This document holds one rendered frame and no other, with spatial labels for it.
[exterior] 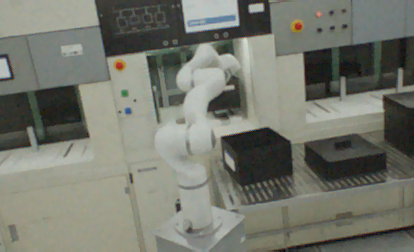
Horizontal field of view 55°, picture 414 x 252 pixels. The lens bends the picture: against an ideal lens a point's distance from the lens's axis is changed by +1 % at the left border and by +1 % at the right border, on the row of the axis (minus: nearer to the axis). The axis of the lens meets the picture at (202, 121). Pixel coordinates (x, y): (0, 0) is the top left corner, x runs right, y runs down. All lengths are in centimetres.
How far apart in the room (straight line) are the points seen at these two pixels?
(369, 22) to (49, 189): 198
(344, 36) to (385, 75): 77
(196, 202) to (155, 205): 87
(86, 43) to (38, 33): 24
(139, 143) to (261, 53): 83
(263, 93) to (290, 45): 30
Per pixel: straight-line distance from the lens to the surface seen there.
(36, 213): 250
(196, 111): 155
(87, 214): 245
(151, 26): 212
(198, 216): 159
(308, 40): 228
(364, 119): 253
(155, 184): 234
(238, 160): 186
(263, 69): 217
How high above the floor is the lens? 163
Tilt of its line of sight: 17 degrees down
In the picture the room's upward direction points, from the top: 7 degrees counter-clockwise
